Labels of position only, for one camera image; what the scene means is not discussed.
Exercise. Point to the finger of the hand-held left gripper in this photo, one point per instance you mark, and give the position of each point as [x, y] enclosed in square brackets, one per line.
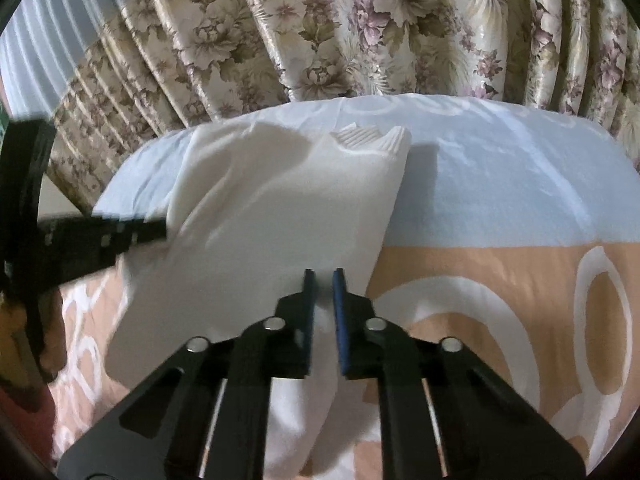
[110, 237]

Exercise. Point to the white knit garment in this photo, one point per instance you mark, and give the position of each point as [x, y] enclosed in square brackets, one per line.
[280, 200]

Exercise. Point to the blue and peach printed blanket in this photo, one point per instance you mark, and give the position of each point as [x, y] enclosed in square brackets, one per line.
[500, 200]

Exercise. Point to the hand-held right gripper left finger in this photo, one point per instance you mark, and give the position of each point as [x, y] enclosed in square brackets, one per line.
[310, 310]

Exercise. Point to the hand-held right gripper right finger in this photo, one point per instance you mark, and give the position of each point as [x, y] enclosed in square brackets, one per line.
[340, 320]

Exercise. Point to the pale blue sheer curtain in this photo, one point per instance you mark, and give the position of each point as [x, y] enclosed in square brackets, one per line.
[50, 35]

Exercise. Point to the person's left forearm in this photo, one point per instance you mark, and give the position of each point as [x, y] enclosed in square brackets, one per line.
[25, 410]

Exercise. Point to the floral curtain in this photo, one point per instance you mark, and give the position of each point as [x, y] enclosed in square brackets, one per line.
[350, 25]

